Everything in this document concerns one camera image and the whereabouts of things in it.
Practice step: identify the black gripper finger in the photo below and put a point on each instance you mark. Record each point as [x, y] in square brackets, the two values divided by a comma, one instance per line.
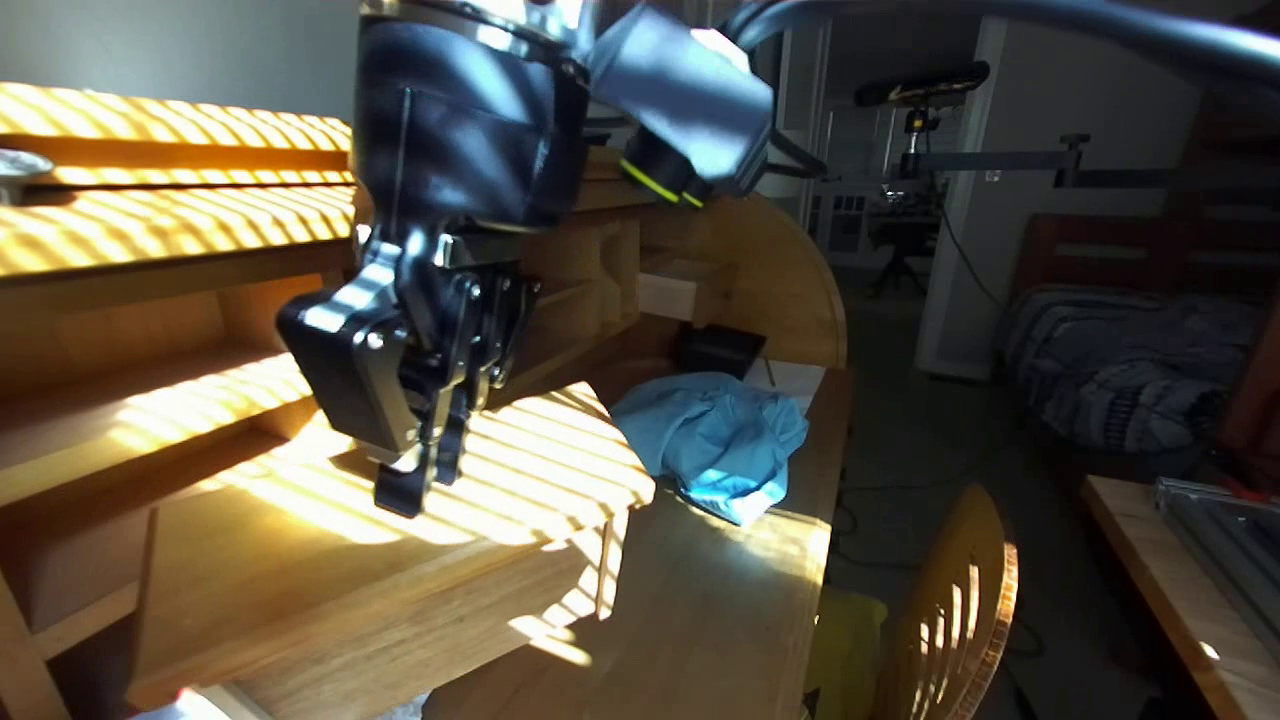
[443, 403]
[354, 360]

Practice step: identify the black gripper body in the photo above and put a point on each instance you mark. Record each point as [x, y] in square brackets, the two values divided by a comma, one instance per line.
[467, 135]

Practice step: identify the wooden desk drawer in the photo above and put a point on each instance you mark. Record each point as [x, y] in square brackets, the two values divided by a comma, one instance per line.
[334, 586]

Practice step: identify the blue crumpled cloth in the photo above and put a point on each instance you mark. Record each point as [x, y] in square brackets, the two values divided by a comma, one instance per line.
[715, 440]

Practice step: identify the small black box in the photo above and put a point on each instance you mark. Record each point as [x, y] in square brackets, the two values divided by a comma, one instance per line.
[721, 349]

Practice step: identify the wooden desk with hutch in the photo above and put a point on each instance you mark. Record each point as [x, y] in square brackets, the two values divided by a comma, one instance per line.
[721, 615]

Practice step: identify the white paper sheet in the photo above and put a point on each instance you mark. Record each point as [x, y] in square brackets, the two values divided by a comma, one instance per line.
[798, 376]

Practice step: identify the small metal dish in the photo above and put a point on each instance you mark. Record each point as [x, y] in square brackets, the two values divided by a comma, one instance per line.
[20, 165]

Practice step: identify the yellow bin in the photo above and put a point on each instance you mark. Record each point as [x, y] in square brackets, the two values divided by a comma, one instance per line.
[845, 653]

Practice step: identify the white cabinet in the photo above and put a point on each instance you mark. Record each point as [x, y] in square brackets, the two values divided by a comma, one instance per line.
[973, 294]

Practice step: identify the wooden slatted chair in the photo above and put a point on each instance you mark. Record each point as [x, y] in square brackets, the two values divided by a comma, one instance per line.
[953, 625]

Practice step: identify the black clamp boom bar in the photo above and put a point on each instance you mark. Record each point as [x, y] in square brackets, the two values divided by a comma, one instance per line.
[1040, 161]

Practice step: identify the striped grey bedding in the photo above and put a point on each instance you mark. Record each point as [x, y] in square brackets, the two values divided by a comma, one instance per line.
[1135, 372]

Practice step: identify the wooden side table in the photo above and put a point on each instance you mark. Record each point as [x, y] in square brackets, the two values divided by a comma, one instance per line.
[1174, 615]

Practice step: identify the grey metal tray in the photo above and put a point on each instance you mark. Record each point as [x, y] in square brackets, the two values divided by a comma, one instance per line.
[1234, 541]

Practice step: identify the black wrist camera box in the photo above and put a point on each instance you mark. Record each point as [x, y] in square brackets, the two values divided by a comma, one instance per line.
[680, 94]

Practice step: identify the black camera with tripod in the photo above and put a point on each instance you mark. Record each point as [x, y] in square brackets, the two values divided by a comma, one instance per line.
[921, 83]

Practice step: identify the dark wooden bed frame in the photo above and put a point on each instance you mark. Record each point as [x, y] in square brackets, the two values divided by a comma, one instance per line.
[1104, 245]

